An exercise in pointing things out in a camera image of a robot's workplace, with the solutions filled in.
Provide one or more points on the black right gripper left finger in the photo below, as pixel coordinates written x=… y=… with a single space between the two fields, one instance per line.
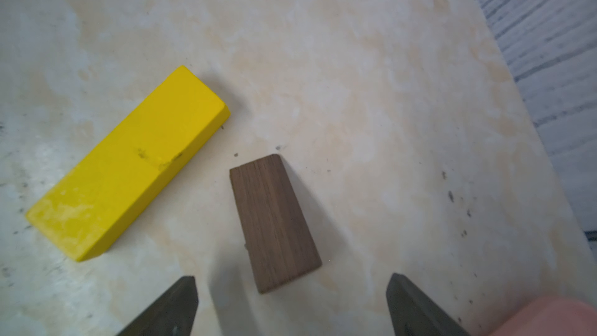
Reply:
x=173 y=313

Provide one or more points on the yellow rectangular block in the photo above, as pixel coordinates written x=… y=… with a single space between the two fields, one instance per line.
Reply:
x=86 y=212

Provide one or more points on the dark brown triangular block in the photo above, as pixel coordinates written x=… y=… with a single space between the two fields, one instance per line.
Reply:
x=278 y=240

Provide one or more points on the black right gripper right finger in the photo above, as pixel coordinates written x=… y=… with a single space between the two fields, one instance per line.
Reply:
x=414 y=313

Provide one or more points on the pink plastic tray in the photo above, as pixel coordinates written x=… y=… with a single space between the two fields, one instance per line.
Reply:
x=551 y=315

